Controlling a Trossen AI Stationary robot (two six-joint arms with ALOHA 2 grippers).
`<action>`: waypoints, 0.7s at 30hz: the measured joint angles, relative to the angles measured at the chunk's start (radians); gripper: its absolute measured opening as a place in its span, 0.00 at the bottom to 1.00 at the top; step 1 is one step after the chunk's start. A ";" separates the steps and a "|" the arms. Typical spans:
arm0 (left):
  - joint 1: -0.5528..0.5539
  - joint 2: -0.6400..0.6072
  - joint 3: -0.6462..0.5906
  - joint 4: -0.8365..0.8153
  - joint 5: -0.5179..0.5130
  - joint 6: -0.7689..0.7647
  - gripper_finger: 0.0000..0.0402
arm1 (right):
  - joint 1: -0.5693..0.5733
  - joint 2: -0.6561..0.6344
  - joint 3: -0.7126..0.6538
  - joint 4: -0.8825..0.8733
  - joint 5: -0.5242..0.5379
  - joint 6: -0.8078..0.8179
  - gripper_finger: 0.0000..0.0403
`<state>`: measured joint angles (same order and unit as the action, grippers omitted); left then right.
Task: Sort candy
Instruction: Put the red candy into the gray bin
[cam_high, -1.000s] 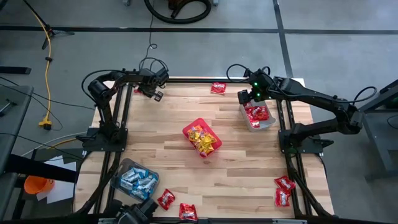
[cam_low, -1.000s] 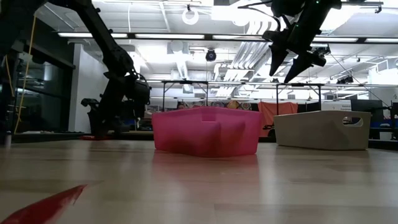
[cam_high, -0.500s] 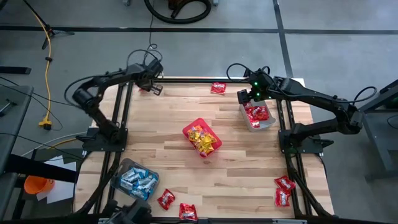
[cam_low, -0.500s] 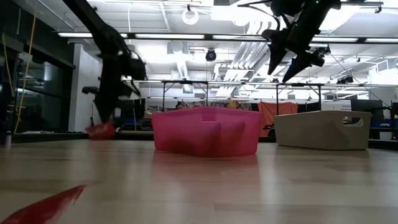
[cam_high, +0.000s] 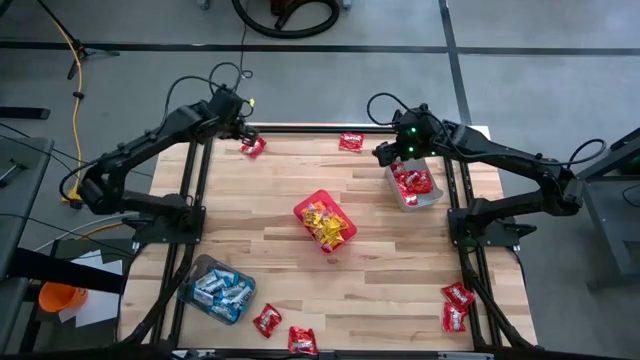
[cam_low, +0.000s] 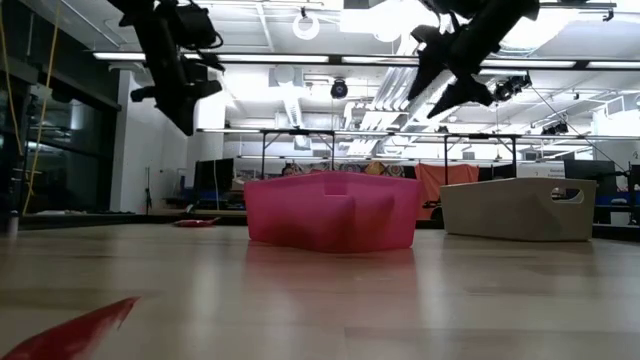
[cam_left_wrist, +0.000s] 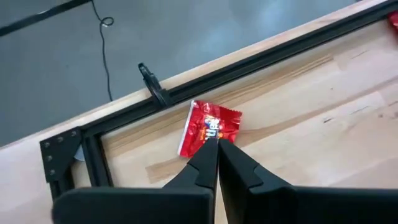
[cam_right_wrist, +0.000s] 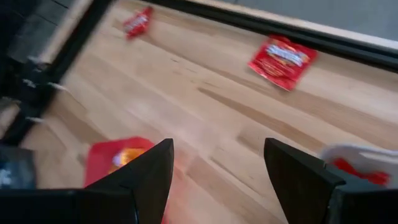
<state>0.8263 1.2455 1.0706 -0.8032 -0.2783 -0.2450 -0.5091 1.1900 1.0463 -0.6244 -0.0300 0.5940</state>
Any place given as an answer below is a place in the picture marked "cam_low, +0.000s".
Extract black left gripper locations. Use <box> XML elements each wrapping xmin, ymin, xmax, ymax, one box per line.
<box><xmin>129</xmin><ymin>58</ymin><xmax>227</xmax><ymax>137</ymax></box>

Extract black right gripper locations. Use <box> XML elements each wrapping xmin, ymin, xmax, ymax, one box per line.
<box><xmin>407</xmin><ymin>0</ymin><xmax>542</xmax><ymax>120</ymax></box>

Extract red Skittles pack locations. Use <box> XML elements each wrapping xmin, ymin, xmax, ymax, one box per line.
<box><xmin>0</xmin><ymin>295</ymin><xmax>142</xmax><ymax>360</ymax></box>
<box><xmin>173</xmin><ymin>216</ymin><xmax>222</xmax><ymax>229</ymax></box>

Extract silver ceiling ducts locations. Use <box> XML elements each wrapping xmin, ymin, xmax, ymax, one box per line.
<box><xmin>372</xmin><ymin>64</ymin><xmax>451</xmax><ymax>114</ymax></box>

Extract black monitor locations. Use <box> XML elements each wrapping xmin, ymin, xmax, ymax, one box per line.
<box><xmin>563</xmin><ymin>159</ymin><xmax>617</xmax><ymax>181</ymax></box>
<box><xmin>193</xmin><ymin>157</ymin><xmax>235</xmax><ymax>194</ymax></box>

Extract thin black tripod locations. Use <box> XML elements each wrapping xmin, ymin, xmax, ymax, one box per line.
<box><xmin>143</xmin><ymin>167</ymin><xmax>154</xmax><ymax>216</ymax></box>

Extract orange cloth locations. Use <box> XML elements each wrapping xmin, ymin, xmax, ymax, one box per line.
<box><xmin>413</xmin><ymin>162</ymin><xmax>481</xmax><ymax>221</ymax></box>

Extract black round ceiling spotlight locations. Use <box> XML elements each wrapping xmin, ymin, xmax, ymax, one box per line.
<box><xmin>329</xmin><ymin>78</ymin><xmax>350</xmax><ymax>100</ymax></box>

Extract colourful patterned cloth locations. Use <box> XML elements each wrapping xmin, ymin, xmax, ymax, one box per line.
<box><xmin>284</xmin><ymin>160</ymin><xmax>416</xmax><ymax>179</ymax></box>

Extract white sign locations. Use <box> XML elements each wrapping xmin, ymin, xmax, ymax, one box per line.
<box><xmin>516</xmin><ymin>162</ymin><xmax>566</xmax><ymax>180</ymax></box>

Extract light grey plastic bin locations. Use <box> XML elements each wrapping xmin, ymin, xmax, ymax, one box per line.
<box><xmin>439</xmin><ymin>177</ymin><xmax>598</xmax><ymax>243</ymax></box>

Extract red plastic bin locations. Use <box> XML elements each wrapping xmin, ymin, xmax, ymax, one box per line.
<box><xmin>243</xmin><ymin>170</ymin><xmax>423</xmax><ymax>254</ymax></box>

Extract black frame table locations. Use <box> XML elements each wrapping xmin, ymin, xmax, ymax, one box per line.
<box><xmin>259</xmin><ymin>128</ymin><xmax>336</xmax><ymax>179</ymax></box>
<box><xmin>443</xmin><ymin>132</ymin><xmax>519</xmax><ymax>174</ymax></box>

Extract yellow extension cable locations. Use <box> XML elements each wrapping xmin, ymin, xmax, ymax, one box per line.
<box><xmin>22</xmin><ymin>0</ymin><xmax>61</xmax><ymax>216</ymax></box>

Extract white ring light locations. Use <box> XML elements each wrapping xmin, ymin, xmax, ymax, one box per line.
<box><xmin>292</xmin><ymin>12</ymin><xmax>321</xmax><ymax>41</ymax></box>

